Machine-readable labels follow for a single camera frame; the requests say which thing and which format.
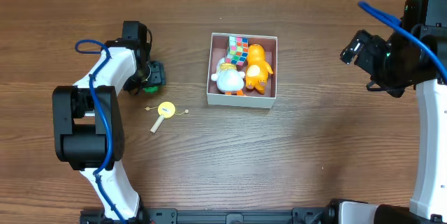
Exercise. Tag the multicoloured puzzle cube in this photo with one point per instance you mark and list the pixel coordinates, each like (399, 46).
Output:
(237, 50)

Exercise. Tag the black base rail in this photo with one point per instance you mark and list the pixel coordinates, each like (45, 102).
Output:
(244, 216)

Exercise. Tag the green plastic spinning top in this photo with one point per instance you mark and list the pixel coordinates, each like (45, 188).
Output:
(151, 90)

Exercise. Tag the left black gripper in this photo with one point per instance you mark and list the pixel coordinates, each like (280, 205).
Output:
(156, 75)

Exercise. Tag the orange dinosaur figure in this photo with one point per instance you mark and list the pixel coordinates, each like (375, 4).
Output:
(258, 69)

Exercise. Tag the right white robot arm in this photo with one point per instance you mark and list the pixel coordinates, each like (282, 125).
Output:
(413, 56)

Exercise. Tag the yellow wooden rattle drum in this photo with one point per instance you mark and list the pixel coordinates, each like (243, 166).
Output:
(165, 110)

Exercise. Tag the white cardboard box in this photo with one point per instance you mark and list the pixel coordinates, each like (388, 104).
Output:
(251, 97)

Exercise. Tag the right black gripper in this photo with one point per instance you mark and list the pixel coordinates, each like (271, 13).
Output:
(365, 54)

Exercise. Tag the white duck plush toy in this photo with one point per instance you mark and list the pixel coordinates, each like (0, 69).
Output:
(229, 79)

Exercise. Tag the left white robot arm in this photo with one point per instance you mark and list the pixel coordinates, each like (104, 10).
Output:
(88, 129)

